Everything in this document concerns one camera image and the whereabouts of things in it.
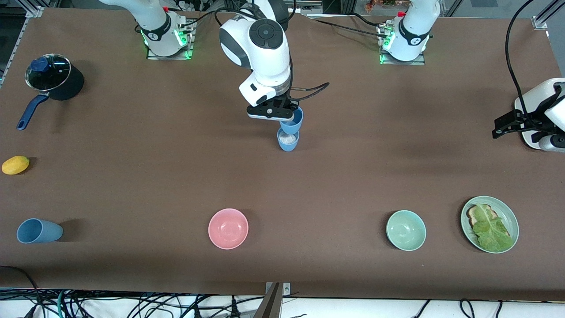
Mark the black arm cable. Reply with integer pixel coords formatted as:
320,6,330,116
505,0,537,116
288,53,331,102

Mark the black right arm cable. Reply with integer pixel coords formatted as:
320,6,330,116
288,53,331,102

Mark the green lettuce leaf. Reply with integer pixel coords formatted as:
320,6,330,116
472,204,515,252

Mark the aluminium frame profile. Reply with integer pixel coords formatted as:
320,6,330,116
532,0,565,30
0,0,45,87

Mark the silver metal frame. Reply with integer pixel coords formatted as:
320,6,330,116
289,0,324,15

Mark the toasted bread slice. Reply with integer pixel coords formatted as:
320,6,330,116
467,204,509,239

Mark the yellow lemon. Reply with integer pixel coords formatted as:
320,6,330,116
2,155,30,175

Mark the pink bowl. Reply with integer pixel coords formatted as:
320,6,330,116
208,208,249,250

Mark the dark blue saucepan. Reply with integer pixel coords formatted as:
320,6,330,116
16,54,85,131

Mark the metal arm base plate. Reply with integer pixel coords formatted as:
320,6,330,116
379,22,426,66
147,20,195,61

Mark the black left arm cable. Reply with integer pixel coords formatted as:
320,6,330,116
505,0,537,116

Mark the dark camera post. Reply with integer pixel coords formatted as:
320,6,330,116
253,283,281,318

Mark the glass saucepan lid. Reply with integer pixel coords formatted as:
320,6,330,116
25,54,72,91

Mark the black table cable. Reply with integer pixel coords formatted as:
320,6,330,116
305,15,389,39

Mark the mint green bowl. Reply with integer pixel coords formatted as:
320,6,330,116
386,210,427,252

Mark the blue cup holding white paper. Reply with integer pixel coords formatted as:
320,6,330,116
277,128,300,152

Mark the white toaster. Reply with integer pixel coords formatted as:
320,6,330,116
514,78,565,151

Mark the mint green plate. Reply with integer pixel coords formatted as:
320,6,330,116
460,196,520,254

